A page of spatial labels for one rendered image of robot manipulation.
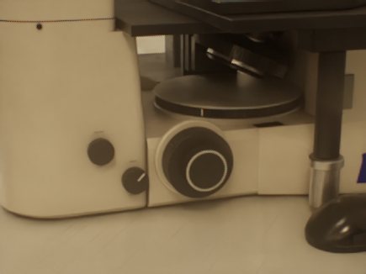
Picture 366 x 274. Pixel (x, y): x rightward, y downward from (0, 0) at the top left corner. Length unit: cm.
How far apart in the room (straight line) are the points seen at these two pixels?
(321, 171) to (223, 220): 10
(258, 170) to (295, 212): 6
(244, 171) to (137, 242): 14
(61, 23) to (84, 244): 19
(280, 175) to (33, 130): 24
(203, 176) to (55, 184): 13
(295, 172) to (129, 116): 18
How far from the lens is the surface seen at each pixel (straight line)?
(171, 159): 64
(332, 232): 62
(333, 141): 66
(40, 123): 64
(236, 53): 73
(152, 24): 60
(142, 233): 65
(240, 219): 67
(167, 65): 131
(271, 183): 72
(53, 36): 62
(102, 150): 64
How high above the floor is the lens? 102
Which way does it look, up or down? 17 degrees down
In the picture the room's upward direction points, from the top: straight up
